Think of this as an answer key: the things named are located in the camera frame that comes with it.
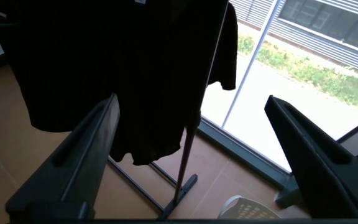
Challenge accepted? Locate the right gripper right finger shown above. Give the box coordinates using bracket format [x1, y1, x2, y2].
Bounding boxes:
[264, 95, 358, 219]

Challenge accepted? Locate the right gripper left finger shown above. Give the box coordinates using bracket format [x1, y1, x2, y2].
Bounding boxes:
[5, 92, 121, 220]

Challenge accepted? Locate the black short-sleeved shirt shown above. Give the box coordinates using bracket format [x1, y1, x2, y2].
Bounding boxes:
[0, 0, 239, 166]

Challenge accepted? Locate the white laundry basket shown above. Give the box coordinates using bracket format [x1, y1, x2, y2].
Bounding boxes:
[218, 195, 281, 220]

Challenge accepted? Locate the black clothes rack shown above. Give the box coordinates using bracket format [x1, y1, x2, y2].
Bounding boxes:
[106, 0, 230, 221]

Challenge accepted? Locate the window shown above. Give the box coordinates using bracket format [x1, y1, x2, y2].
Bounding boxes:
[197, 0, 358, 209]

